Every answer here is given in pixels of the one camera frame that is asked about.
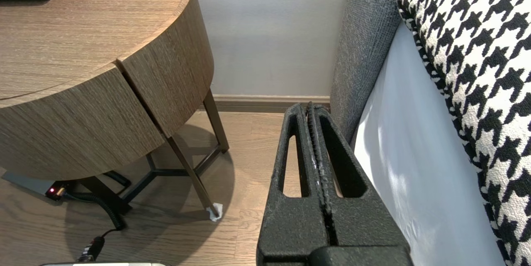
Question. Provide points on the brown wall baseboard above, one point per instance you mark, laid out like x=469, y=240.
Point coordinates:
x=265, y=102

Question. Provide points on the round wooden side table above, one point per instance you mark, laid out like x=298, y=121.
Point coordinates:
x=191, y=170
x=83, y=21

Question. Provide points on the white bed sheet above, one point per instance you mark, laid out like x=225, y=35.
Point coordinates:
x=415, y=154

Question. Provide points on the black white houndstooth pillow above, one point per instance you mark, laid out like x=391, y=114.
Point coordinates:
x=477, y=71

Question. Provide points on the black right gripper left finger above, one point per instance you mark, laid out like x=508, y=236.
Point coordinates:
x=290, y=224

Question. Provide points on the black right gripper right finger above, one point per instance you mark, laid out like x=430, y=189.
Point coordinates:
x=361, y=224

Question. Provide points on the grey power adapter brick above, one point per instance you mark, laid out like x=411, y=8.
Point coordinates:
x=25, y=183

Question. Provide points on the curved-front wooden table drawer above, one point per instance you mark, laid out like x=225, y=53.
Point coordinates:
x=83, y=133

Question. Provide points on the grey fabric bed headboard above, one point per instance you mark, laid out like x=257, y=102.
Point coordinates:
x=365, y=50

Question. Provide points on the white table leg pad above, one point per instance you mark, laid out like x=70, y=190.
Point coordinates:
x=215, y=212

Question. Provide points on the white and black robot base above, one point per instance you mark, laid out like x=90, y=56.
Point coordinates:
x=103, y=264

